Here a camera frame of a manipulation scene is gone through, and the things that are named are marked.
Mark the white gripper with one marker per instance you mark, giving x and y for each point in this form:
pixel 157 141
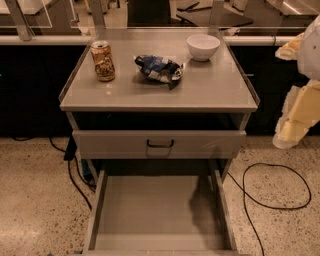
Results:
pixel 310 53

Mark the blue chip bag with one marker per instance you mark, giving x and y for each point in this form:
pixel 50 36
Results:
pixel 161 69

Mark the grey drawer cabinet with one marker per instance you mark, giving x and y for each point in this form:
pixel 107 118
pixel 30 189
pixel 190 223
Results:
pixel 211 95

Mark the open middle drawer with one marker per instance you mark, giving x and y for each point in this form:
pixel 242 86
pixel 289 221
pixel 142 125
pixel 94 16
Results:
pixel 160 216

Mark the closed top drawer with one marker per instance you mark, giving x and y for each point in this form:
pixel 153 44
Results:
pixel 131 144

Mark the white bowl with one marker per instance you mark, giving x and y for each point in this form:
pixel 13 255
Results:
pixel 202 47

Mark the dark background table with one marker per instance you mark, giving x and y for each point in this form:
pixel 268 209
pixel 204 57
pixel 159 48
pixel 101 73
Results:
pixel 205 17

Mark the brown soda can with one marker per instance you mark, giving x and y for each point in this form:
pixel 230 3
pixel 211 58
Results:
pixel 103 63

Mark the black power adapter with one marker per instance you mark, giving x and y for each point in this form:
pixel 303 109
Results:
pixel 70 150

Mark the white horizontal rail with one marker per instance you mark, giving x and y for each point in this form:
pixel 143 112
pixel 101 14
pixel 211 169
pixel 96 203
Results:
pixel 84 40

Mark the black drawer handle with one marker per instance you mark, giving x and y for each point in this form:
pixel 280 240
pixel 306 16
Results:
pixel 168 145

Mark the metal post left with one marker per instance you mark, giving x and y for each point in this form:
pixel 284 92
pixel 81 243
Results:
pixel 24 32

